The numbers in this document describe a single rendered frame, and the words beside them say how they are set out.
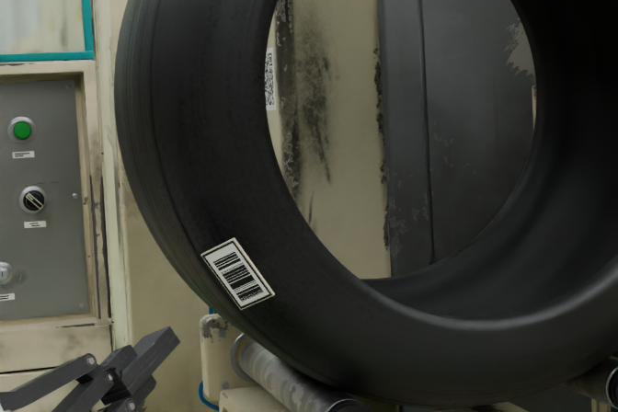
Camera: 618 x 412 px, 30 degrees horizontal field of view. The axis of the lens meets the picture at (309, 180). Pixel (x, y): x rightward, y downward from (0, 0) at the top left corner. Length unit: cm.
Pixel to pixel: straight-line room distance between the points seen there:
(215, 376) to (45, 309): 43
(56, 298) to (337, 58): 58
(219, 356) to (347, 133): 30
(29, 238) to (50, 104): 19
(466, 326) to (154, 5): 39
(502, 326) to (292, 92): 46
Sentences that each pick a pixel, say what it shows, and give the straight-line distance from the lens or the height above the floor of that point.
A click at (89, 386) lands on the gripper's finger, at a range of 81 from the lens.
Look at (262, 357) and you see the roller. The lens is 125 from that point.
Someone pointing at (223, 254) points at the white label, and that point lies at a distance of 97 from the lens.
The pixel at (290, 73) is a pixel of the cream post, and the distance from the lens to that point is 136.
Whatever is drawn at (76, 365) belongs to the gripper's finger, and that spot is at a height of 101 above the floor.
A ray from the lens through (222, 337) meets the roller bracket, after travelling 133.
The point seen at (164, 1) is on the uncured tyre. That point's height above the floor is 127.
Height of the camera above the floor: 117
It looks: 3 degrees down
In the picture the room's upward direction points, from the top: 3 degrees counter-clockwise
